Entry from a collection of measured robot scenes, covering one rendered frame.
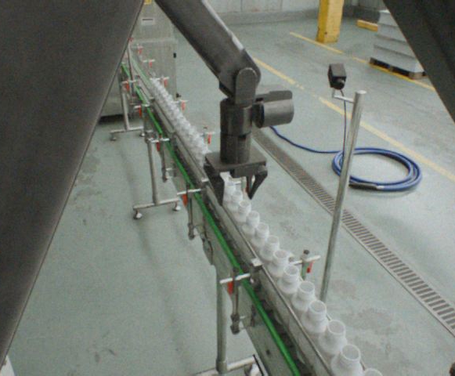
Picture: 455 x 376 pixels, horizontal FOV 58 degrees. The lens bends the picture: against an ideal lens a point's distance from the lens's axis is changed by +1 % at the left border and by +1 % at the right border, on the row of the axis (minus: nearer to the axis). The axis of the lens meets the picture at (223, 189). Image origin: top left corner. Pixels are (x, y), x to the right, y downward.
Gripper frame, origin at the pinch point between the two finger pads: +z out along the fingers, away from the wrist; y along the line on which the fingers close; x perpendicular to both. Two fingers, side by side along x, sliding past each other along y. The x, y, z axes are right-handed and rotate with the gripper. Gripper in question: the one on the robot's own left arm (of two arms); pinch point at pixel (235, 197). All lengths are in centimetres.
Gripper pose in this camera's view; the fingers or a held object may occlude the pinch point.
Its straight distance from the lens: 79.1
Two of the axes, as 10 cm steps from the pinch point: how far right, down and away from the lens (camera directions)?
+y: -9.4, 1.9, -2.9
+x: 3.4, 5.0, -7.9
